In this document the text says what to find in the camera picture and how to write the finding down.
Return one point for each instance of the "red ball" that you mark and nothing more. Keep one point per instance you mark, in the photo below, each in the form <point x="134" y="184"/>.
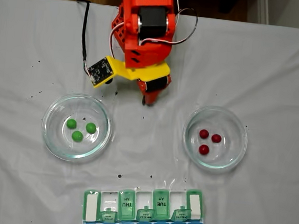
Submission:
<point x="216" y="138"/>
<point x="204" y="149"/>
<point x="204" y="133"/>

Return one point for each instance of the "green ball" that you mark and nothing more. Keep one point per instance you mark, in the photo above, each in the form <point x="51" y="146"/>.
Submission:
<point x="71" y="123"/>
<point x="91" y="128"/>
<point x="77" y="136"/>

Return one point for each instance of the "weekly pill organizer box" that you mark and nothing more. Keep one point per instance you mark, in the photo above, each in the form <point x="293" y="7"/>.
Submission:
<point x="161" y="204"/>

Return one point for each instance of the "glass bowl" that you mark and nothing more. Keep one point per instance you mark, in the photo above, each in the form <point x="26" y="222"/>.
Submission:
<point x="53" y="135"/>
<point x="235" y="153"/>

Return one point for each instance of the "white tablecloth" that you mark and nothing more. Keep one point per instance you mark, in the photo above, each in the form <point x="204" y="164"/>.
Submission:
<point x="271" y="101"/>

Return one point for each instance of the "white door trim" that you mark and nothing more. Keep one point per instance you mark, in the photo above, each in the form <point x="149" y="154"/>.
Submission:
<point x="264" y="9"/>

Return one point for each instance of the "camera board on yellow mount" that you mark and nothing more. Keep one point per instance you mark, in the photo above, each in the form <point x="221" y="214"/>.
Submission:
<point x="100" y="71"/>

